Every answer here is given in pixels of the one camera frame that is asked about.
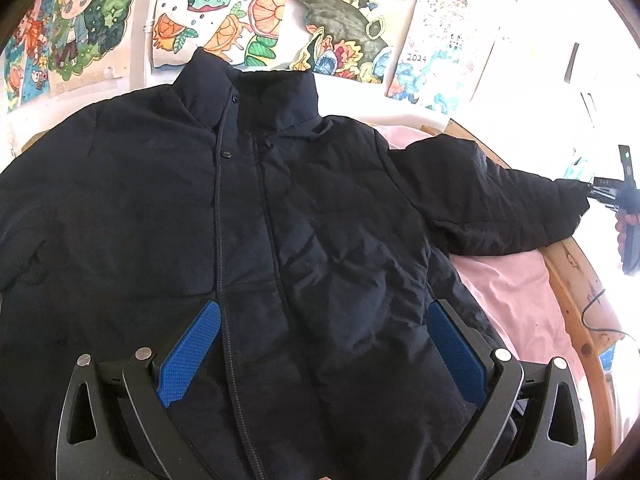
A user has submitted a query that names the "blue 2024 calendar poster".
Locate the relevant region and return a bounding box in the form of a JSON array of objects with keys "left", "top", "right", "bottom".
[{"left": 387, "top": 0, "right": 498, "bottom": 116}]

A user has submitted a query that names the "wooden bed frame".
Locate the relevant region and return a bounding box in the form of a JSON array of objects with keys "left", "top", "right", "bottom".
[{"left": 422, "top": 118, "right": 626, "bottom": 474}]

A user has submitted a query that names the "black puffer jacket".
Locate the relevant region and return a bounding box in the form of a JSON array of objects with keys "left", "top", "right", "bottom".
[{"left": 1, "top": 51, "right": 589, "bottom": 479}]

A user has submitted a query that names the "pink bed sheet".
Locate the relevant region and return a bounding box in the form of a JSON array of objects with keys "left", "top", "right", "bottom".
[{"left": 375, "top": 127, "right": 594, "bottom": 448}]

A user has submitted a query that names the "person's right hand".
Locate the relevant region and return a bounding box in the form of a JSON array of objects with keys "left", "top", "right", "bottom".
[{"left": 615, "top": 209, "right": 639, "bottom": 275}]

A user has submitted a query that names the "fruit juice drawing poster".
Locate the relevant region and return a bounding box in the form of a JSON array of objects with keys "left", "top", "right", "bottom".
[{"left": 152, "top": 0, "right": 286, "bottom": 70}]

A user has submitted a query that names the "blond anime character poster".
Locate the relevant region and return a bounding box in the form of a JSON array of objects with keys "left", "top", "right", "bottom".
[{"left": 2, "top": 0, "right": 134, "bottom": 113}]

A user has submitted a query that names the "whale and flowers poster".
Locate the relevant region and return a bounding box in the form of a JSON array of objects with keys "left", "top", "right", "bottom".
[{"left": 290, "top": 0, "right": 412, "bottom": 84}]

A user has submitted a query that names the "black cable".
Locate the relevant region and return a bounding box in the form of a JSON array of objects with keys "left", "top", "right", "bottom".
[{"left": 580, "top": 288, "right": 637, "bottom": 344}]

